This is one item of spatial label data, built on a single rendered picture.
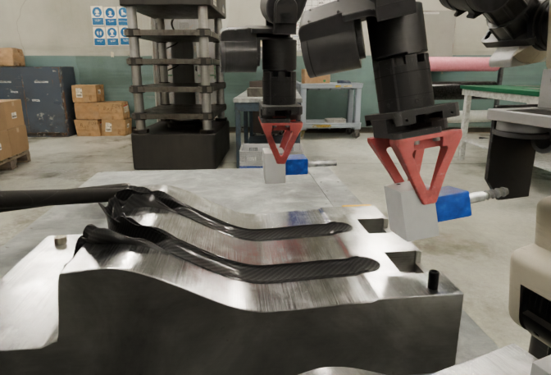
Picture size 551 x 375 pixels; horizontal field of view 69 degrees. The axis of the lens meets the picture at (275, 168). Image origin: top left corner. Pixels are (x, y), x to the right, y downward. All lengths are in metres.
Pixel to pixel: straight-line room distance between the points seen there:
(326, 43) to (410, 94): 0.10
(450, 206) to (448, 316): 0.11
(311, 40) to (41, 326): 0.39
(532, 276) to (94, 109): 6.91
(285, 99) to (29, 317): 0.45
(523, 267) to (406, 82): 0.46
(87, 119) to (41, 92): 0.78
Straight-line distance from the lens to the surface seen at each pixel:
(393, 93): 0.43
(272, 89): 0.67
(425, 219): 0.45
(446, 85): 6.27
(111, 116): 7.17
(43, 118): 7.54
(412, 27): 0.44
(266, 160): 0.69
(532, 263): 0.80
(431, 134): 0.42
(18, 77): 7.66
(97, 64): 7.62
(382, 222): 0.61
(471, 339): 0.55
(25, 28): 8.18
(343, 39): 0.44
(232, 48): 0.66
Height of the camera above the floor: 1.10
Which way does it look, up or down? 14 degrees down
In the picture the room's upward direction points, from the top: straight up
